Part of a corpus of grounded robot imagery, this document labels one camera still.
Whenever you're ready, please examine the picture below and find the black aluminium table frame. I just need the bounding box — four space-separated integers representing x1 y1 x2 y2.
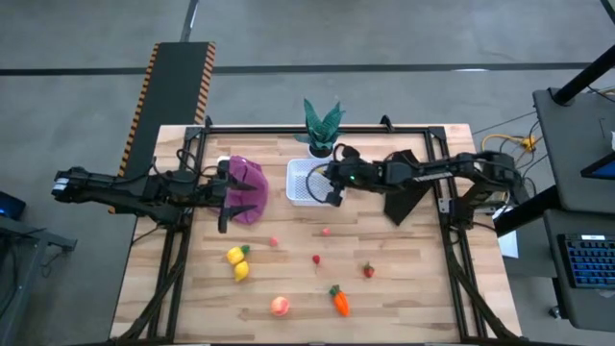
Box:
109 123 528 346

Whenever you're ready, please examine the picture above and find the blue-screen tablet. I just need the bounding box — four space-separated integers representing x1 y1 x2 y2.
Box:
579 152 615 182

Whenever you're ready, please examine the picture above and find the backlit computer keyboard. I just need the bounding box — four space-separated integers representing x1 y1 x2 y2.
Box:
556 234 615 289

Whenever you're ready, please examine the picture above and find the white perforated plastic basket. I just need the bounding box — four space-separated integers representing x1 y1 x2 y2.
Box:
285 158 345 208

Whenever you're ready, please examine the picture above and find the black round pole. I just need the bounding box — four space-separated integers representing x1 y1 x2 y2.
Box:
551 43 615 106

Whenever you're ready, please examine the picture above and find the grey computer desk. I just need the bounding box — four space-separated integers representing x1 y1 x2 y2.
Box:
542 209 615 334

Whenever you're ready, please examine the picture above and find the black metal stand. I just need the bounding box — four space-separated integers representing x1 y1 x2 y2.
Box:
0 214 78 346

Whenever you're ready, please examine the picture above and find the white plant pot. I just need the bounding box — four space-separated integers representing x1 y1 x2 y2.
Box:
307 143 336 161

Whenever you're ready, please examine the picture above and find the white paper sheet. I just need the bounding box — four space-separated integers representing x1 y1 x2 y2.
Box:
497 205 521 260

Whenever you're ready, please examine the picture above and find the yellow floor cable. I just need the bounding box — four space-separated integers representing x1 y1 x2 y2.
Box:
480 133 538 162

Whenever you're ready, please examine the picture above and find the black mat with hazard stripes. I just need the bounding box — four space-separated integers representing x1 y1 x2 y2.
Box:
108 41 217 215

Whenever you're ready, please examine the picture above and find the purple cloth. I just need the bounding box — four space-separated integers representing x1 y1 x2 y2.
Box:
215 155 269 226

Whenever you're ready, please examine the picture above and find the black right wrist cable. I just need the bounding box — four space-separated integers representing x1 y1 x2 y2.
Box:
306 163 337 206

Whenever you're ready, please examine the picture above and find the pink-yellow peach toy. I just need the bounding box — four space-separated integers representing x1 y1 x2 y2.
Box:
269 295 291 318

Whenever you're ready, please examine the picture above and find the orange carrot toy green top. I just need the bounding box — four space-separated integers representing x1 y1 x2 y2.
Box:
328 284 352 318

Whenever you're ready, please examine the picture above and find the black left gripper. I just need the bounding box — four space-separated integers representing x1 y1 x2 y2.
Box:
201 160 259 235

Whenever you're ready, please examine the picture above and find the blue-lit black device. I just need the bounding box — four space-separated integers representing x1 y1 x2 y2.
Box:
0 190 28 221

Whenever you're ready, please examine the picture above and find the black cloth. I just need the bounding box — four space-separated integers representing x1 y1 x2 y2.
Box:
382 148 433 227

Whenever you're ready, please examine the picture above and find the black diagonal bar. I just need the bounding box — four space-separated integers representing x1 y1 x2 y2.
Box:
493 185 561 237

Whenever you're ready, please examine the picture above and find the grey equipment cart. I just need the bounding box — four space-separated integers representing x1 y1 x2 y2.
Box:
531 87 615 215

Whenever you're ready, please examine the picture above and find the green artificial plant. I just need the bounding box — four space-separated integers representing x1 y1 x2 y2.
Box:
293 97 346 151

